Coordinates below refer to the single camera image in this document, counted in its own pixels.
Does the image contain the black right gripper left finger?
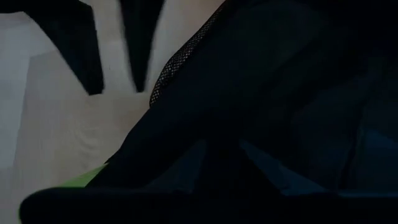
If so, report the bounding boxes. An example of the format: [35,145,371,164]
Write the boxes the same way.
[142,140,208,194]

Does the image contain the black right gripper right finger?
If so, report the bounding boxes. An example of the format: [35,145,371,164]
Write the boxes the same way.
[240,140,328,197]

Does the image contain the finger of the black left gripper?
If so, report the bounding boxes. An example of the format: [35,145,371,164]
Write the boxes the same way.
[24,0,106,96]
[119,0,166,93]

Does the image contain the black backpack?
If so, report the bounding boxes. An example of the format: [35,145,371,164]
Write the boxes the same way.
[86,0,398,200]

